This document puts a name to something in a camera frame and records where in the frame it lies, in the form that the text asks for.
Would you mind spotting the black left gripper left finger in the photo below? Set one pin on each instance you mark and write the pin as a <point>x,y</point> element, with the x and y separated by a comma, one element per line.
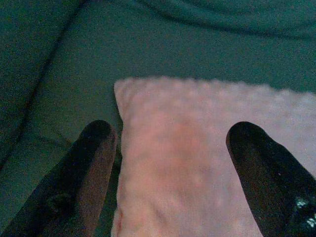
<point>69,187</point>

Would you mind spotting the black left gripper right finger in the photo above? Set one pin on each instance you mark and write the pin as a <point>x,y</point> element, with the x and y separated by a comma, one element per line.
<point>271,187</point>

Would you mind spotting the pink dotted pillow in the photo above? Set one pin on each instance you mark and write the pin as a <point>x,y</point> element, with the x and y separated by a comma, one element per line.
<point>177,160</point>

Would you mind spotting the dark green leather sofa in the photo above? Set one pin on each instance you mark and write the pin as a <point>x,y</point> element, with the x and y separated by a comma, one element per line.
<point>98,49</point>

